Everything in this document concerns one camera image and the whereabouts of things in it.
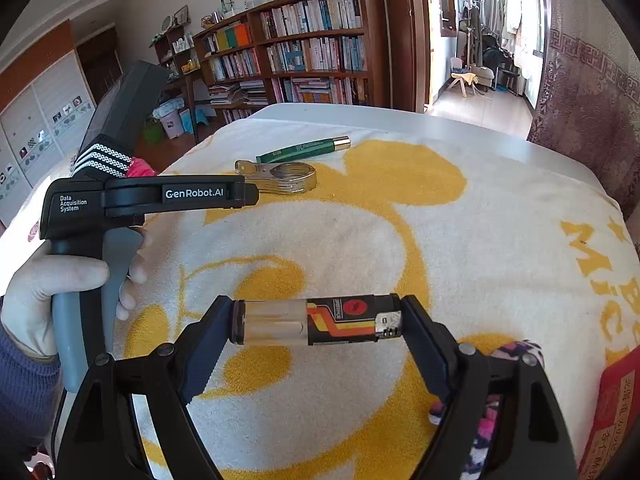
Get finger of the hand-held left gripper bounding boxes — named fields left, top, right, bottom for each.
left=235, top=183, right=259, bottom=209

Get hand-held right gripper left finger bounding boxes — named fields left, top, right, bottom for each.
left=57, top=295, right=236, bottom=480

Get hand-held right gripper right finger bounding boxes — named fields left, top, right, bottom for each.
left=400, top=294, right=581, bottom=480

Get metal clip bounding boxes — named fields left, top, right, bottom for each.
left=234, top=160, right=318, bottom=194

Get black orange lighter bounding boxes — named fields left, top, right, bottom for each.
left=231, top=294, right=403, bottom=347

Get red box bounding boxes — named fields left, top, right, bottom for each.
left=577, top=342, right=640, bottom=480

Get person's left forearm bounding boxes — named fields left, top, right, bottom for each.
left=0, top=305, right=63, bottom=480

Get person's left hand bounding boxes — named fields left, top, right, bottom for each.
left=2, top=230, right=153, bottom=359

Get striped black wristband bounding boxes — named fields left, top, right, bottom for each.
left=74, top=142, right=137, bottom=181

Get green pen tube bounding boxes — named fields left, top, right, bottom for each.
left=256, top=136, right=351, bottom=163

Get pink blanket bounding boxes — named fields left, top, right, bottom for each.
left=127, top=157, right=161, bottom=178

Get blue plastic stool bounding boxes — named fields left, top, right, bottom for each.
left=185, top=107, right=211, bottom=133

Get leopard print plush toy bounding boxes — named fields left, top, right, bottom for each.
left=430, top=341, right=543, bottom=480

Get pink plastic bin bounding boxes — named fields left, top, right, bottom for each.
left=160, top=110, right=186, bottom=140

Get yellow white printed towel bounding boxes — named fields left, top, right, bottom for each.
left=112, top=117, right=640, bottom=480

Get wardrobe with sliding doors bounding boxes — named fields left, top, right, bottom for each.
left=0, top=20, right=126, bottom=226

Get small wooden shelf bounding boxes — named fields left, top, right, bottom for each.
left=150, top=22, right=206, bottom=143

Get rows of books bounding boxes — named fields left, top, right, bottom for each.
left=202, top=0, right=371, bottom=123

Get wooden bookshelf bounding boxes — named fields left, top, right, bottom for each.
left=192, top=0, right=391, bottom=126

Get small wooden stool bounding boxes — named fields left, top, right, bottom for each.
left=450, top=72, right=481, bottom=98

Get coat rack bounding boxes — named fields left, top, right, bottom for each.
left=457, top=0, right=488, bottom=73

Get black office chair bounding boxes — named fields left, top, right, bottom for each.
left=482, top=35, right=516, bottom=93

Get patterned curtain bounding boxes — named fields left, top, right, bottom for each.
left=527, top=0, right=640, bottom=221

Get hanging white clothes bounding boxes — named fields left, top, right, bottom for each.
left=502, top=0, right=533, bottom=81

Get wooden door frame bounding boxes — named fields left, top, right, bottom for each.
left=385, top=0, right=436, bottom=113

